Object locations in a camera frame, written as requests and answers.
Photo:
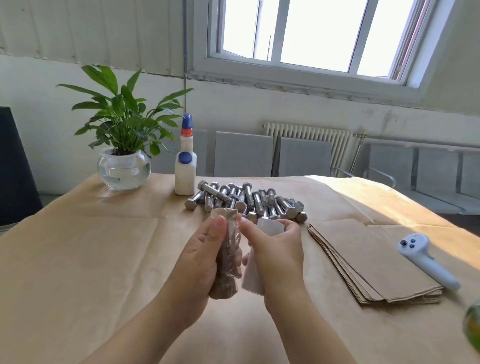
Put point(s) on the person's left hand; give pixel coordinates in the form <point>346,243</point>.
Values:
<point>193,262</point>

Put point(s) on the person's right hand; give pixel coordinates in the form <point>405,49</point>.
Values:
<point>279,262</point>

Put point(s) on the person's left thumb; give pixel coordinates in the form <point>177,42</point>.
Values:
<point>218,236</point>

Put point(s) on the person's right thumb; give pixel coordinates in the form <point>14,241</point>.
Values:
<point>248,229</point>

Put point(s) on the bolt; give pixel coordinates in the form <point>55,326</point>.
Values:
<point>227,288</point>

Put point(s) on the person's left forearm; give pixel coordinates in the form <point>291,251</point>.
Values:
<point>142,333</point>

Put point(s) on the person's right forearm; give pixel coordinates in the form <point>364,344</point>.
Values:
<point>303,330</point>

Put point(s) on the pile of steel hex bolts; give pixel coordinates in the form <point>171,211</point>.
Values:
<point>258,204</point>

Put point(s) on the white glue bottle blue cap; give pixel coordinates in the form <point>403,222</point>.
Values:
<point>185,176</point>

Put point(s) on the grey metal bench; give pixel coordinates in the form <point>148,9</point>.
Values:
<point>243,153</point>
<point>435,176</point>

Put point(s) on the round glass vase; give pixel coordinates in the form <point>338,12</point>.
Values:
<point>123,172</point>

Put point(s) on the brown paper table cover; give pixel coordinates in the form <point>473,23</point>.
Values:
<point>93,270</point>

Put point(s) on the stack of brown paper sheets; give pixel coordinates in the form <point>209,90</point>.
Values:
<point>375,262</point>

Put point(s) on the green leafy plant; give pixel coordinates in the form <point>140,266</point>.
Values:
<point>123,120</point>

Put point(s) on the white handheld controller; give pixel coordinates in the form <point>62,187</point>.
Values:
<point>423,260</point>

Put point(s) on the white framed window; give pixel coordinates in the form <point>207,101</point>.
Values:
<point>318,37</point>

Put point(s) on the black panel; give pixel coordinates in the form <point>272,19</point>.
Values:
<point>15,176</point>

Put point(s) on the green blurred object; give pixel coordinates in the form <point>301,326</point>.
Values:
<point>473,326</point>

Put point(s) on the white wall radiator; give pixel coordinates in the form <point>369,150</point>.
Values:
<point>318,133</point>

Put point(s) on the grey wall pipe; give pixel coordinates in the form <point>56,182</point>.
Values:
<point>185,56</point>

